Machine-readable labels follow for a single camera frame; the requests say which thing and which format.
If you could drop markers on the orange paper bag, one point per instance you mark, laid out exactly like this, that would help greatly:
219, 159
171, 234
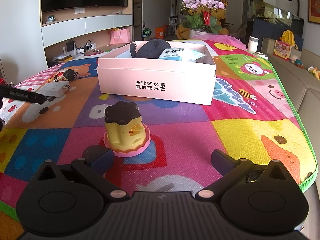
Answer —
159, 33

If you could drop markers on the yellow pudding toy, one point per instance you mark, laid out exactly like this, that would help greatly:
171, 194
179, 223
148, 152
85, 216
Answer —
125, 134

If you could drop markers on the pink cardboard box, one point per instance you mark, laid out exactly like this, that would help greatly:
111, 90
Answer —
191, 82

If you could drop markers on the beige sofa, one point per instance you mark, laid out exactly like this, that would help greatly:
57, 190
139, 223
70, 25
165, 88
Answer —
303, 91

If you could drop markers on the white wood TV cabinet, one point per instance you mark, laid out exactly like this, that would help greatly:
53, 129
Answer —
82, 24

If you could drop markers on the white power adapter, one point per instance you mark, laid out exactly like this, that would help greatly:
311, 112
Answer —
56, 89

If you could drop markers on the blue tissue pack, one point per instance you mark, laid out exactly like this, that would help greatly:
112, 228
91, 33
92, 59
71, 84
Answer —
181, 54

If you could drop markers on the white thermos cup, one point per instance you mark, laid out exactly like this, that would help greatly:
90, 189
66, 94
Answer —
253, 44

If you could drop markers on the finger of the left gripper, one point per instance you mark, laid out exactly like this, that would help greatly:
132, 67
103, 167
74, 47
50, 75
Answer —
22, 95

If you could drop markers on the dark fish tank cabinet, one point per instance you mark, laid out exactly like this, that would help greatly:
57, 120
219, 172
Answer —
267, 21

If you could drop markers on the purple orchid flower pot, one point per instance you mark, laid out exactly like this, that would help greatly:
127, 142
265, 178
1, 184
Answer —
202, 15

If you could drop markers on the red cartoon gift bag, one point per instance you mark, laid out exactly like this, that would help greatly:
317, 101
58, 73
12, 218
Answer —
282, 50

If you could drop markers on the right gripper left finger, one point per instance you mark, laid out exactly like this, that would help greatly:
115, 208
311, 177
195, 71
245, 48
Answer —
90, 168

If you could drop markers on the black hair doll figure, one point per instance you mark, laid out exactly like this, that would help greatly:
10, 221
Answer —
66, 75

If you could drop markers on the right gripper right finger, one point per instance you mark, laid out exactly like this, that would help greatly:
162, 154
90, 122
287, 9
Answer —
232, 171

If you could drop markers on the yellow bear plush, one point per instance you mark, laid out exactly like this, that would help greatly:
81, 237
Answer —
185, 30

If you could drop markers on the pink gift bag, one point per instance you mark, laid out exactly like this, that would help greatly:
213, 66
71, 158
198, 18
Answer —
120, 36

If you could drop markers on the colourful cartoon play mat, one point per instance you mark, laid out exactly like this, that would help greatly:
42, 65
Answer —
250, 116

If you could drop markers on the red framed wall picture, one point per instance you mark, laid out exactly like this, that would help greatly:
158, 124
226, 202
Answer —
314, 11

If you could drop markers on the black plush toy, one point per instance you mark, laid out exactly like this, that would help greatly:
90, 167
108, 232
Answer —
151, 50

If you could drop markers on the yellow backpack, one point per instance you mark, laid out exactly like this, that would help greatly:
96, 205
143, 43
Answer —
289, 38

